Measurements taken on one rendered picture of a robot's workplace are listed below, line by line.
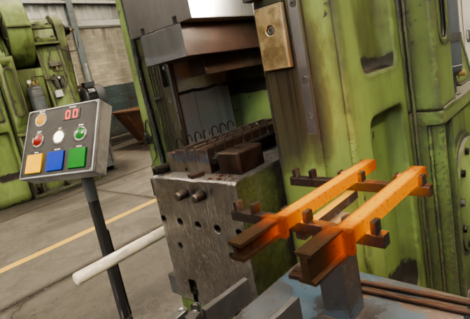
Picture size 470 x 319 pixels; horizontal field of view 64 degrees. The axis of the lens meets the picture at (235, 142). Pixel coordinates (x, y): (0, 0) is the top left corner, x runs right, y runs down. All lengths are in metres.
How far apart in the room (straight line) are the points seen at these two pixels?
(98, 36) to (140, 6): 9.21
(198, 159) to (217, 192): 0.15
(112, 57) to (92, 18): 1.04
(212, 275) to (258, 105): 0.71
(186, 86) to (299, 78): 0.54
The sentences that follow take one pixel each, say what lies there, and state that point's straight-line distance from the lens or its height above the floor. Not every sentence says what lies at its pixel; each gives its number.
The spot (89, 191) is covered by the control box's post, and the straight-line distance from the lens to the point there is 1.64.
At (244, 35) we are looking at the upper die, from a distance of 1.32.
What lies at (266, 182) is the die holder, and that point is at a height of 0.87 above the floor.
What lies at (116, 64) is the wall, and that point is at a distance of 10.53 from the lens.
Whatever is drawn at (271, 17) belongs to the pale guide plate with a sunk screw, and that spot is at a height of 1.32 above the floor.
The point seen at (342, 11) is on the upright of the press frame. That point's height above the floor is 1.29.
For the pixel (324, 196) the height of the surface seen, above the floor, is 0.94.
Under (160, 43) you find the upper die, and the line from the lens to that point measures 1.20.
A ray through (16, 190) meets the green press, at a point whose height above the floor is 0.19.
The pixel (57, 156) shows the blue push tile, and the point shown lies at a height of 1.02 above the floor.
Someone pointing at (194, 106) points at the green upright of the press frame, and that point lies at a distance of 1.46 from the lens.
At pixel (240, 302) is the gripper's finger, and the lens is 0.49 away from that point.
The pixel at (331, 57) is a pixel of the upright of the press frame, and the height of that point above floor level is 1.19.
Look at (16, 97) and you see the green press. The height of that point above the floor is 1.43.
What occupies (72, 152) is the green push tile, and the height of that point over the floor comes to 1.03.
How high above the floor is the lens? 1.20
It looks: 10 degrees down
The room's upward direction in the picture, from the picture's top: 11 degrees counter-clockwise
